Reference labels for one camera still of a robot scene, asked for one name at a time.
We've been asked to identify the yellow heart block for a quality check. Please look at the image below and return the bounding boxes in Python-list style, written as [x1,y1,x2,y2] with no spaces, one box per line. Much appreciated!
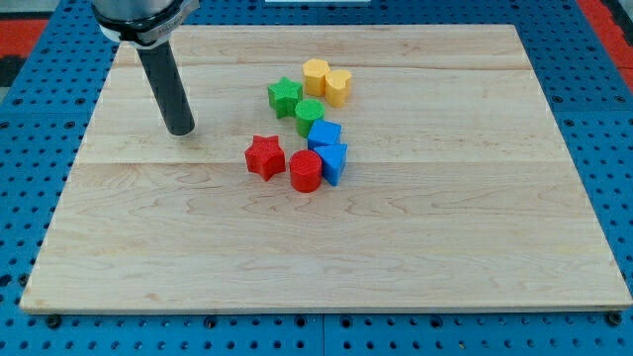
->
[325,69,352,108]

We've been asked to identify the wooden board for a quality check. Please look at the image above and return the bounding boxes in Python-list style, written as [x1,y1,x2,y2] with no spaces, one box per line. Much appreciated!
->
[21,25,632,314]

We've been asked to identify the red cylinder block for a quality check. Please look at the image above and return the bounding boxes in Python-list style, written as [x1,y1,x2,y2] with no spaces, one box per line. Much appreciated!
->
[289,149,322,193]

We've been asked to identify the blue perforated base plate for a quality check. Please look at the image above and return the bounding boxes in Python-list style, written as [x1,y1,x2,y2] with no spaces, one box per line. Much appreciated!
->
[1,1,632,355]

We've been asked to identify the green star block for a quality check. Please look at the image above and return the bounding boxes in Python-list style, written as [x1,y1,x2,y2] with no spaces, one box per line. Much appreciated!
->
[267,77,303,119]

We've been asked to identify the blue cube block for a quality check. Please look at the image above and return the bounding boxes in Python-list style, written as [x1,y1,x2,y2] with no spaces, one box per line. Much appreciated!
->
[307,120,342,149]

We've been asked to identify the red star block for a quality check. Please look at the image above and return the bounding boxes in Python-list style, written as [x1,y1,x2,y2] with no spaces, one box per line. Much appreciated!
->
[244,135,286,181]

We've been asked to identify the blue triangle block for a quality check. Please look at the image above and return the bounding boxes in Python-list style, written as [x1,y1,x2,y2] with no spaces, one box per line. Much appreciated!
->
[315,143,348,186]

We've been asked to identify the green cylinder block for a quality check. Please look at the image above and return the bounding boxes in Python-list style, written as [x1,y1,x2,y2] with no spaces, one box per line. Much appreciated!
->
[295,99,325,137]

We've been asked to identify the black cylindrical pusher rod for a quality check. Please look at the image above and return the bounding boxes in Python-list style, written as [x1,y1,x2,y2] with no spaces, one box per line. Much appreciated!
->
[137,42,195,135]

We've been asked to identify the yellow hexagon block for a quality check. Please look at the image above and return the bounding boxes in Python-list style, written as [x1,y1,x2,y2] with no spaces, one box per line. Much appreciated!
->
[302,58,330,97]

